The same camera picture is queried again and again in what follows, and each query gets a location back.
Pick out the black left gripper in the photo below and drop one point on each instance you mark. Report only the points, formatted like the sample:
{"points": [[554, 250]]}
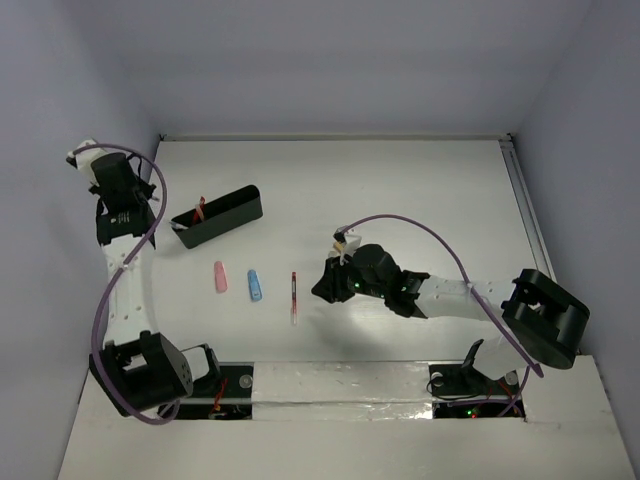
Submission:
{"points": [[120, 215]]}

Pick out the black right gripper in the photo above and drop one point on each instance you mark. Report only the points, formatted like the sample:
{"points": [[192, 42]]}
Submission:
{"points": [[330, 286]]}

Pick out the black gel pen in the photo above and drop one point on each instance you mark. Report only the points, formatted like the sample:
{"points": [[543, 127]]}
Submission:
{"points": [[293, 310]]}

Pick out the red clear pen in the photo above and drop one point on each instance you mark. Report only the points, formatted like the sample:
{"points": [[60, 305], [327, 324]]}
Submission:
{"points": [[196, 218]]}

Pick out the blue pen cap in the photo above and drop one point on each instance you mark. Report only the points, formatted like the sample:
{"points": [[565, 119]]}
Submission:
{"points": [[254, 286]]}

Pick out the pink pen cap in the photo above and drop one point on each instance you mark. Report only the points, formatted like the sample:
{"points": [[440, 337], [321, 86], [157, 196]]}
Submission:
{"points": [[220, 277]]}

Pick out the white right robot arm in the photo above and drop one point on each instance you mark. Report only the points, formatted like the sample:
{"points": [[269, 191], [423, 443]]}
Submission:
{"points": [[539, 322]]}

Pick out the black pen holder box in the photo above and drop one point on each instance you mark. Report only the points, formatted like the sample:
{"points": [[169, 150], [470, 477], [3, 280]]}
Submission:
{"points": [[222, 215]]}

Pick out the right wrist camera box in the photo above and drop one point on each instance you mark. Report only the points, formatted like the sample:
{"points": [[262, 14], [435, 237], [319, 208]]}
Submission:
{"points": [[351, 243]]}

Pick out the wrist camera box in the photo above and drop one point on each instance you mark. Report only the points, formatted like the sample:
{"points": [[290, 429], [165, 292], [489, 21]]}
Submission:
{"points": [[351, 243], [84, 155]]}

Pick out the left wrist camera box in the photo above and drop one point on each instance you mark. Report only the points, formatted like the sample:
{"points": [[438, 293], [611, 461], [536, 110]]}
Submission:
{"points": [[84, 155]]}

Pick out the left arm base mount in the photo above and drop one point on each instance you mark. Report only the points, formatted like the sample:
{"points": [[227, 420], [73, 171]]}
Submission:
{"points": [[228, 399]]}

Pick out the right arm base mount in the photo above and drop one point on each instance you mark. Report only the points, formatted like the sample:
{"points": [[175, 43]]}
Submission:
{"points": [[459, 391]]}

